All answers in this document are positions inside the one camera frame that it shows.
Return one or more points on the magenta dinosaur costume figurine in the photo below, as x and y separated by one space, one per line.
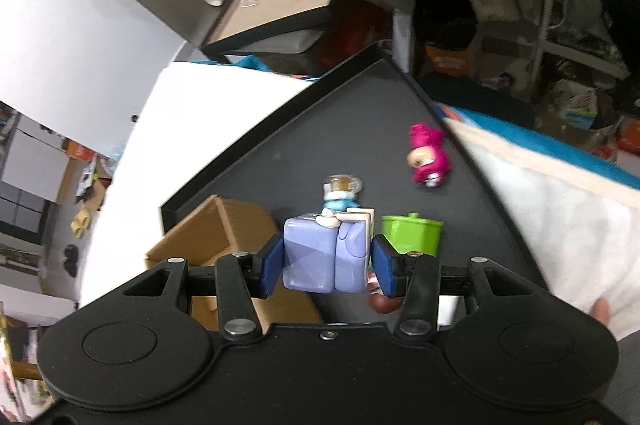
427 158

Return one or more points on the person's hand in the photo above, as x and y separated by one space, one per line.
601 311

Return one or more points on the black framed low table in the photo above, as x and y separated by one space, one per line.
269 27

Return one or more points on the orange cardboard box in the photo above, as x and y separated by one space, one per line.
456 63

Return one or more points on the brown-haired small figurine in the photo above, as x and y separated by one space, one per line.
378 301

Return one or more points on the green plastic lidded container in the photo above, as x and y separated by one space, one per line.
412 233

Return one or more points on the lavender block figurine toy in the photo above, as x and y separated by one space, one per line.
328 252

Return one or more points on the yellow slippers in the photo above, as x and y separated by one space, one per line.
80 223

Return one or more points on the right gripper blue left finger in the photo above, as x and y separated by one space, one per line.
267 267

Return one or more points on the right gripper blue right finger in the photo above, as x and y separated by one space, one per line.
389 267

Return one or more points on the blue blanket edge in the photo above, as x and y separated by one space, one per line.
540 143

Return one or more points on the brown cardboard box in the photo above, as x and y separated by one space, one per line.
221 226

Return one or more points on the black tray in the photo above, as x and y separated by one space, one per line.
355 121

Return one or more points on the white bed blanket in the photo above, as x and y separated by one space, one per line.
583 229

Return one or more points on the blue figurine with beer mug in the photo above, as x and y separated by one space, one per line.
341 192

